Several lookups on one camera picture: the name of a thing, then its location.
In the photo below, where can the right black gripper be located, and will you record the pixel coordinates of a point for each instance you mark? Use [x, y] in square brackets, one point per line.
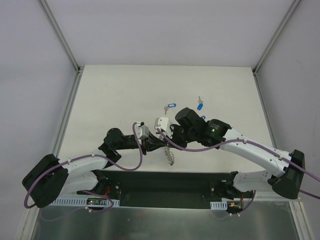
[172, 131]

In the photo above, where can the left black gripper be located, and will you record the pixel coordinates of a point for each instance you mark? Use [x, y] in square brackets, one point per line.
[144, 146]

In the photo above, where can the metal key ring disc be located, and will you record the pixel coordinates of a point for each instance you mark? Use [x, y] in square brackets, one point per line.
[169, 155]

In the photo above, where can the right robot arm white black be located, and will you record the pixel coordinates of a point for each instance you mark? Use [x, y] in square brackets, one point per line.
[282, 170]

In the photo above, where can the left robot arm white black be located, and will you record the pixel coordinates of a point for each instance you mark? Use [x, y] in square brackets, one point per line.
[52, 177]

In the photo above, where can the key with blue framed tag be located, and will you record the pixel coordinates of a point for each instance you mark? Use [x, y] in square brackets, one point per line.
[168, 106]

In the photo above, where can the key with solid blue tag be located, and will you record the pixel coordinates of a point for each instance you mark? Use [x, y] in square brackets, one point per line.
[200, 104]

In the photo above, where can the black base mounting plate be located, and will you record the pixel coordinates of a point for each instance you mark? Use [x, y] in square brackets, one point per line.
[178, 190]

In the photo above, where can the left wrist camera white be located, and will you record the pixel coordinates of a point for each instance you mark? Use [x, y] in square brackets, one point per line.
[140, 131]

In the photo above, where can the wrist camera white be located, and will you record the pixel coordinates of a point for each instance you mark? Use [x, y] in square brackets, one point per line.
[164, 125]
[140, 131]

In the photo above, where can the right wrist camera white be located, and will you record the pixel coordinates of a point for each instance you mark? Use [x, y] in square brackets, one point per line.
[164, 125]

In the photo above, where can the right white cable duct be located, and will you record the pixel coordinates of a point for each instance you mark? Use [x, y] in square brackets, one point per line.
[219, 205]

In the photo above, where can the white cable duct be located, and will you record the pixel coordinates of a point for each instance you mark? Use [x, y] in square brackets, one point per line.
[70, 201]
[219, 205]

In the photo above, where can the left aluminium frame post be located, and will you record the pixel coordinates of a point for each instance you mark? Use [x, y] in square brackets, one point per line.
[59, 35]

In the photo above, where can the aluminium frame post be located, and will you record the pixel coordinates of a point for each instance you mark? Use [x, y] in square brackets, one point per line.
[293, 7]
[59, 35]

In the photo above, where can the left white cable duct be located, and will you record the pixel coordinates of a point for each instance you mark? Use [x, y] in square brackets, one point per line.
[70, 201]

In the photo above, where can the right aluminium frame post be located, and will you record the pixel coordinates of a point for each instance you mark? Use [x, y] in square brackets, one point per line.
[293, 7]

